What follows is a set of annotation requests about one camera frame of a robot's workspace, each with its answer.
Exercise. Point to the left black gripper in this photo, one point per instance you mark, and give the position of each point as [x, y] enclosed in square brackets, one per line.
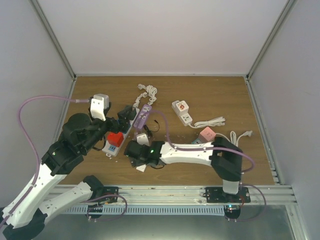
[116, 127]

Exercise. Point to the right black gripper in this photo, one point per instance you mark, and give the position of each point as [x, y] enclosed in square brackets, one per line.
[135, 163]

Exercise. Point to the white charger plug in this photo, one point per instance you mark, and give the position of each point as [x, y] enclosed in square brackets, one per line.
[141, 168]

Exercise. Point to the red cube socket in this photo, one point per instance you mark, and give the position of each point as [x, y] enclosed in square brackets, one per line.
[115, 139]

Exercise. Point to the teal power strip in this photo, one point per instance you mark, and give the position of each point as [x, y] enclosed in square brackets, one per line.
[197, 141]

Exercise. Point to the pink cube socket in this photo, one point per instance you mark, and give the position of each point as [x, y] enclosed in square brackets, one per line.
[207, 135]

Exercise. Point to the white cube socket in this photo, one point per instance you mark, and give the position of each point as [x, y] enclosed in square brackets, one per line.
[182, 107]

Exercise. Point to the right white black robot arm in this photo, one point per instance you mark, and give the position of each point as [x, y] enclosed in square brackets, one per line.
[221, 155]

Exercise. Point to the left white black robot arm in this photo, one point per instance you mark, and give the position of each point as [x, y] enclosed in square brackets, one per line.
[26, 217]

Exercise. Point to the purple power strip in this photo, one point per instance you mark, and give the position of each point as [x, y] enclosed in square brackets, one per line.
[142, 117]

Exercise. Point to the white multicolour power strip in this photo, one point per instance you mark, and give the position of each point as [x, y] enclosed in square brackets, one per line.
[112, 151]

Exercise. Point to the white grey power strip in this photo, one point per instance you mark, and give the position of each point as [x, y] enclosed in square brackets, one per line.
[186, 119]

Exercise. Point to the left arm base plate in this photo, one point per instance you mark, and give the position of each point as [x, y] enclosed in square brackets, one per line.
[95, 209]

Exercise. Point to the grey slotted cable duct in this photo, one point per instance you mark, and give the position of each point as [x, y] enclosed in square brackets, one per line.
[174, 210]

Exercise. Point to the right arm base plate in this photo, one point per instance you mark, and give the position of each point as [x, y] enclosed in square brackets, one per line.
[232, 203]

